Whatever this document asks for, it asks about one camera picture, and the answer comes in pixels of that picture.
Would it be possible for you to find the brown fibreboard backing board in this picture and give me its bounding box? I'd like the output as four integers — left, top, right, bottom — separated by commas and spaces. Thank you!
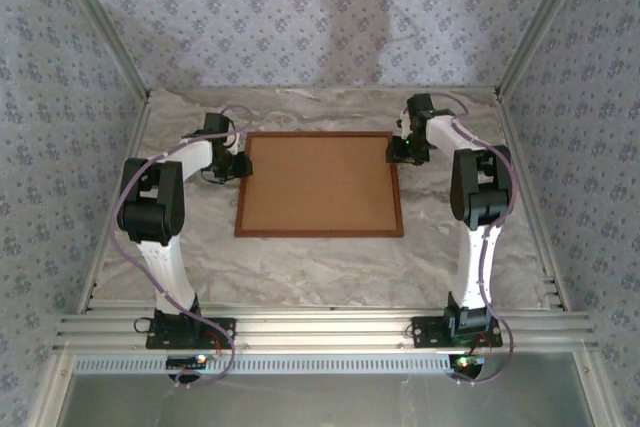
239, 135, 401, 233

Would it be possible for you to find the brown wooden picture frame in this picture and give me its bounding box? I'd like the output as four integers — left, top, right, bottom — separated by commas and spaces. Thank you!
233, 130, 406, 240

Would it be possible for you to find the grey metal sheet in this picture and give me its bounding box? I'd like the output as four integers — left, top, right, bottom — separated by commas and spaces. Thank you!
59, 351, 596, 427

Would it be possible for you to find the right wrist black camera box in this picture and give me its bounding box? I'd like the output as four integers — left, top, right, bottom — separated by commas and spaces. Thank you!
385, 135, 416, 163

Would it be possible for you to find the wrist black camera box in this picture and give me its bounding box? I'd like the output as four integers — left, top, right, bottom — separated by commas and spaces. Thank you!
385, 135, 416, 163
230, 151, 254, 178

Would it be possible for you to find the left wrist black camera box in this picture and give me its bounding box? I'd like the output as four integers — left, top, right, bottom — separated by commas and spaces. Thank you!
230, 151, 254, 178

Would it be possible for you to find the aluminium table side rail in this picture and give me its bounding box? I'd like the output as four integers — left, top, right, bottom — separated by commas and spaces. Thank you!
494, 91, 574, 313
74, 94, 154, 316

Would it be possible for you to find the aluminium corner post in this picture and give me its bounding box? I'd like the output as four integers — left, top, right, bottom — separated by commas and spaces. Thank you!
49, 0, 153, 101
494, 0, 599, 98

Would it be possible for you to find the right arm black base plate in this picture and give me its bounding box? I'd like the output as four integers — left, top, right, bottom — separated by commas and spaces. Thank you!
410, 315, 504, 350

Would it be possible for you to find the aluminium mounting rail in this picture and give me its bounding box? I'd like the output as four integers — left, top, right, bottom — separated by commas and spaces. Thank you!
52, 300, 599, 354

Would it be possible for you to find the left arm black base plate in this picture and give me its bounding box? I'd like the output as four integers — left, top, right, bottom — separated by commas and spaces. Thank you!
145, 317, 237, 351

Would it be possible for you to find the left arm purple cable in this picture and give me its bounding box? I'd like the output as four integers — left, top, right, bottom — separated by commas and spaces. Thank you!
110, 104, 259, 391

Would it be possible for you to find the grey slotted cable duct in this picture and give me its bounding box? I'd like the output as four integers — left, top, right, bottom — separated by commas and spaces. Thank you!
73, 352, 454, 376

